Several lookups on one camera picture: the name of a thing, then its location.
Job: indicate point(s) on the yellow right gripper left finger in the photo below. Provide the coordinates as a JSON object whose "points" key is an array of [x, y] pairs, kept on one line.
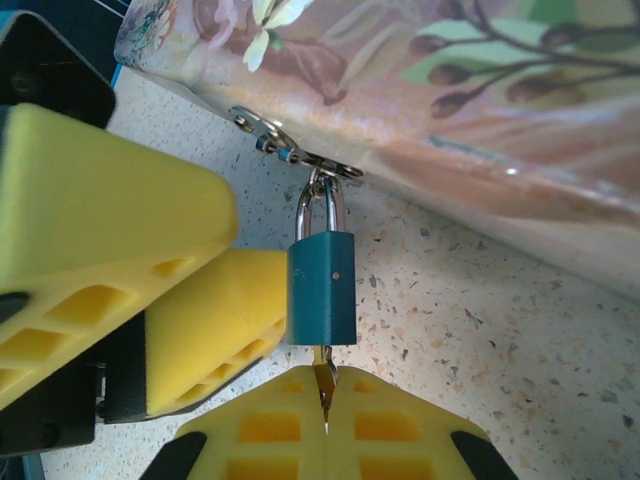
{"points": [[260, 425]]}

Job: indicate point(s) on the silver metal hasp latch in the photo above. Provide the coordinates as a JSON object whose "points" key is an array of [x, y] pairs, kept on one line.
{"points": [[280, 142]]}

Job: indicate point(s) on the small blue padlock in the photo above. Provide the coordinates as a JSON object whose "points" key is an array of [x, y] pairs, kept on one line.
{"points": [[322, 290]]}

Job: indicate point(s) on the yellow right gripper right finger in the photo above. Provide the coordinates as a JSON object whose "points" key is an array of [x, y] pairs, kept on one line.
{"points": [[400, 425]]}

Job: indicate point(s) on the floral decorated storage box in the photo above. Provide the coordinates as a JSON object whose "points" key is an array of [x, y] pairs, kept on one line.
{"points": [[425, 75]]}

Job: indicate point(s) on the small metal key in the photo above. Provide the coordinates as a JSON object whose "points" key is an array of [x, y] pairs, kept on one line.
{"points": [[326, 385]]}

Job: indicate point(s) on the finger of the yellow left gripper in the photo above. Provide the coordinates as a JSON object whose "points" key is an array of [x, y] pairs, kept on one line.
{"points": [[100, 200], [220, 310]]}

